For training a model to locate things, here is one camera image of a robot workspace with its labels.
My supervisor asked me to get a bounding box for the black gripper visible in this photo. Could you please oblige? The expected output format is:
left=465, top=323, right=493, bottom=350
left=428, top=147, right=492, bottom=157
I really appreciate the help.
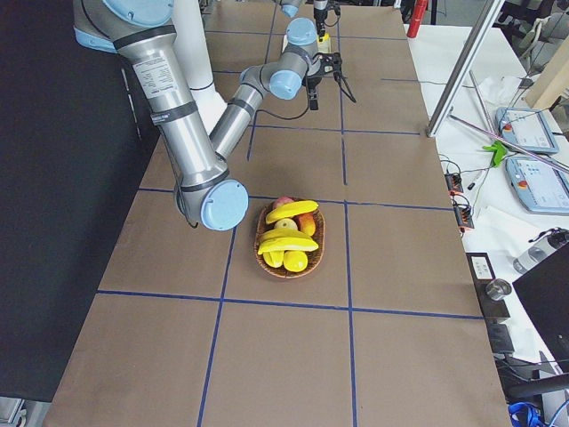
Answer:
left=313, top=0, right=341, bottom=36
left=304, top=52, right=343, bottom=111

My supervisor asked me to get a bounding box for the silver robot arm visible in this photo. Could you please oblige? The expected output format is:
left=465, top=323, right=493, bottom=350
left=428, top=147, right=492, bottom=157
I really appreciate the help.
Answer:
left=276, top=0, right=341, bottom=38
left=73, top=1, right=341, bottom=231

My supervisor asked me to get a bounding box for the white rectangular tray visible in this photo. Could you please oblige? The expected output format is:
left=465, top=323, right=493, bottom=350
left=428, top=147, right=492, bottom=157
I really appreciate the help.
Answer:
left=294, top=36, right=319, bottom=47

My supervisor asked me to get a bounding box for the red bottle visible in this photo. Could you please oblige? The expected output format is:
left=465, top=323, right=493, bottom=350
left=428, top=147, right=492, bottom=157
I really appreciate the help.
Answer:
left=406, top=0, right=429, bottom=38

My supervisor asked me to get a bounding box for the pink red apple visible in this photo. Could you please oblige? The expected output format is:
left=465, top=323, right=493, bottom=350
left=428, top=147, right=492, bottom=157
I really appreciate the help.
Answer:
left=272, top=197, right=294, bottom=209

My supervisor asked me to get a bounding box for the red yellow mango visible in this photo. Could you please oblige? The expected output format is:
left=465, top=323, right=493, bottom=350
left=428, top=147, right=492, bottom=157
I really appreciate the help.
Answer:
left=296, top=213, right=317, bottom=237

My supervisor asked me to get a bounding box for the pale green apple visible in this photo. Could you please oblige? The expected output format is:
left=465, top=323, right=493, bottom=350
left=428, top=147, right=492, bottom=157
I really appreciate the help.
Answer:
left=274, top=218, right=298, bottom=231

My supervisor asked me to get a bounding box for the silver reacher grabber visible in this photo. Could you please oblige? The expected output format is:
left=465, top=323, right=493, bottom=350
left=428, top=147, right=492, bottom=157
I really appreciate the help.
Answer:
left=469, top=70, right=499, bottom=135

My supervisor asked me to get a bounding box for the yellow lemon fruit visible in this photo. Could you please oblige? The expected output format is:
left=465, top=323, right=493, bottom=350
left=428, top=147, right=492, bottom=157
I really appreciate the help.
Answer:
left=283, top=250, right=309, bottom=272

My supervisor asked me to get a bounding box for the far teach pendant tablet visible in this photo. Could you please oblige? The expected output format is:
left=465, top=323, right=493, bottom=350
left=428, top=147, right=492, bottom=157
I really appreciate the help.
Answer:
left=495, top=107, right=559, bottom=155

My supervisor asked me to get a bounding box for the teach pendant tablet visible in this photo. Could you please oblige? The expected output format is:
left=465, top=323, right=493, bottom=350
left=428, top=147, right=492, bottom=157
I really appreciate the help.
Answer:
left=505, top=157, right=568, bottom=215
left=495, top=107, right=559, bottom=155

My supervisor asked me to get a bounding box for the black box white label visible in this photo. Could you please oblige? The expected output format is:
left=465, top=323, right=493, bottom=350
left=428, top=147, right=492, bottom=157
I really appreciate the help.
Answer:
left=466, top=253, right=495, bottom=280

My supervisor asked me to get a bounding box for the near teach pendant tablet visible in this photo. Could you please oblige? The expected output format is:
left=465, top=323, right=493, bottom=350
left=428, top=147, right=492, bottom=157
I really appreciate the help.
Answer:
left=505, top=157, right=568, bottom=215

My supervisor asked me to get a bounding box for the silver metal cup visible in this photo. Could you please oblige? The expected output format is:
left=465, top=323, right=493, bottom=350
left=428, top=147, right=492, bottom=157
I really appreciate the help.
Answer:
left=485, top=278, right=513, bottom=302

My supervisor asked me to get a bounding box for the clear water bottle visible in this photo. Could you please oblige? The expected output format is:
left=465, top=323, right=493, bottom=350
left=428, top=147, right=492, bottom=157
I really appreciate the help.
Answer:
left=513, top=227, right=568, bottom=274

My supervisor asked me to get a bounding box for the black laptop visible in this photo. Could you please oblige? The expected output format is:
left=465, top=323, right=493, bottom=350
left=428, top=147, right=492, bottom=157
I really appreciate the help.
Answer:
left=513, top=249, right=568, bottom=372

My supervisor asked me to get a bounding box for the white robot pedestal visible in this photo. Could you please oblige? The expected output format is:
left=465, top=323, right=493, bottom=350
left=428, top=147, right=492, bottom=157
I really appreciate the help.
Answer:
left=172, top=0, right=227, bottom=133

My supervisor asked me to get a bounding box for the aluminium frame post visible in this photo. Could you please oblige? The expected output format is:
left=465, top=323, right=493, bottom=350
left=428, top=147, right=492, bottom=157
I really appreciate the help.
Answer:
left=427, top=0, right=505, bottom=137

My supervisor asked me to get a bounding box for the green handled reacher grabber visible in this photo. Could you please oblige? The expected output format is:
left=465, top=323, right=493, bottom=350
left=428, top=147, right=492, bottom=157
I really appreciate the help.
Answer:
left=448, top=115, right=569, bottom=173

